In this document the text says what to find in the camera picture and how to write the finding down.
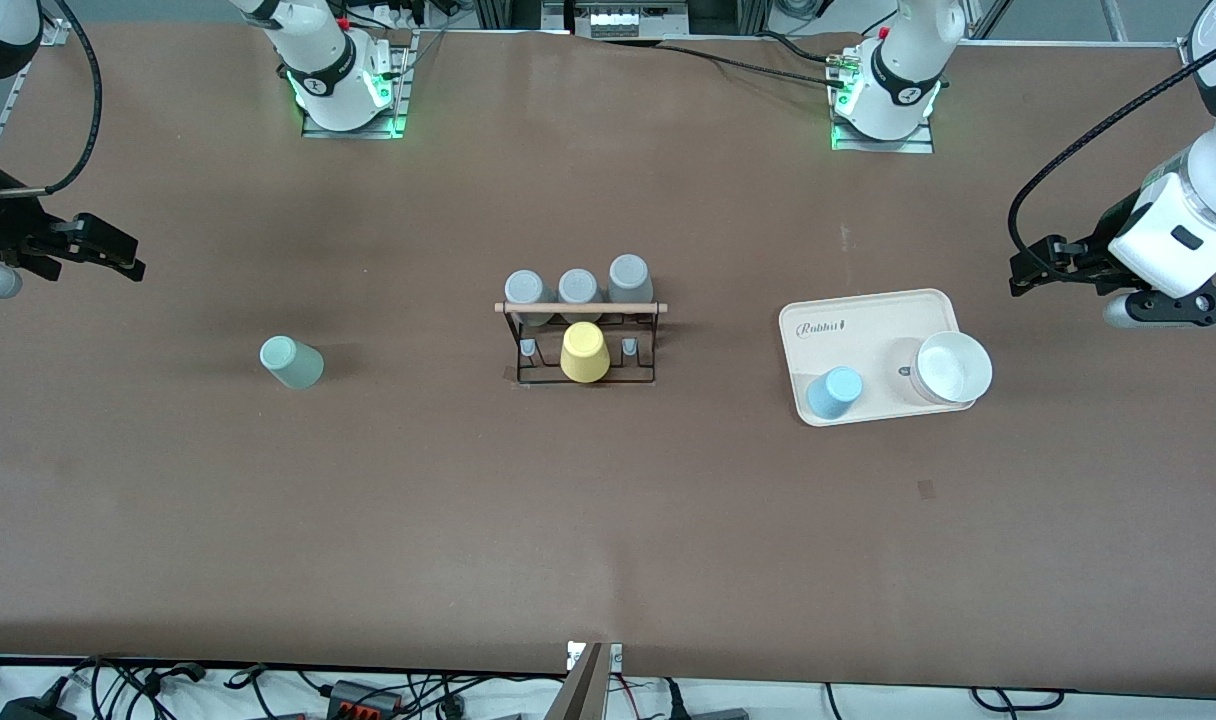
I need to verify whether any grey cup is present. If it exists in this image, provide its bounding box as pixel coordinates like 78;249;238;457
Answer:
608;254;655;306
558;268;604;324
505;270;552;327

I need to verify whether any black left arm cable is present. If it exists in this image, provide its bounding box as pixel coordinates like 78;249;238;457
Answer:
1008;30;1216;253

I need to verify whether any black orange power strip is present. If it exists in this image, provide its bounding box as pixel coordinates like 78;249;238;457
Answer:
326;680;405;720

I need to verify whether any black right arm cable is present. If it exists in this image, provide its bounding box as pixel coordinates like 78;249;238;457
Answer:
0;0;105;197

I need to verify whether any cream plastic tray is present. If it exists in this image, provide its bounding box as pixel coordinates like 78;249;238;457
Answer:
778;289;979;431

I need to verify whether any yellow cup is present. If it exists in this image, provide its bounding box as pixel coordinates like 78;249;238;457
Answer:
560;321;611;383

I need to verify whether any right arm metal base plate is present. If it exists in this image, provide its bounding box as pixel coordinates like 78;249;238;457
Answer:
301;30;410;139

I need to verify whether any aluminium table edge rail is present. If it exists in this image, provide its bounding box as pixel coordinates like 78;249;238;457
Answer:
0;20;71;153

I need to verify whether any black wire cup rack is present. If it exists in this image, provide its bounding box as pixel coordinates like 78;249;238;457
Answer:
495;300;669;389

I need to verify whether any black cable tangle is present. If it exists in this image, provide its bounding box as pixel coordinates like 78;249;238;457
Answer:
66;655;211;720

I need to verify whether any black cable across table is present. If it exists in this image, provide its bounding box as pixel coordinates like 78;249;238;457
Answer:
658;38;851;87

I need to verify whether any white bowl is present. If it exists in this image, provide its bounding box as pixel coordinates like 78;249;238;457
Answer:
886;332;993;407

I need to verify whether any black power adapter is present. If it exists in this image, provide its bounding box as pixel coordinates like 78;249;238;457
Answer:
0;694;75;720

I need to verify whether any light blue cup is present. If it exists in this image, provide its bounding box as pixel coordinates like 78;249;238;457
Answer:
806;367;864;421

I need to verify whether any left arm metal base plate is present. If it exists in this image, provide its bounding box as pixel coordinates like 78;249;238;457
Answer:
831;50;935;154

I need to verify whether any mint green cup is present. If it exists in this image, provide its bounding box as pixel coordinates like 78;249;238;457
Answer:
260;336;325;390

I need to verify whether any white electronics box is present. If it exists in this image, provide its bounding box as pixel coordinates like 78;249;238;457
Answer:
572;0;691;40

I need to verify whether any black looped cable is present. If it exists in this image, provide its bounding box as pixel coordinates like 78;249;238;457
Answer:
971;687;1066;714

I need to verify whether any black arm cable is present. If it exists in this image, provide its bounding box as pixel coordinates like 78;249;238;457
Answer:
0;0;105;197
1008;30;1216;253

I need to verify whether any grey camera stand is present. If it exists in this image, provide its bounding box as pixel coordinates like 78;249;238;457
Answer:
544;642;625;720

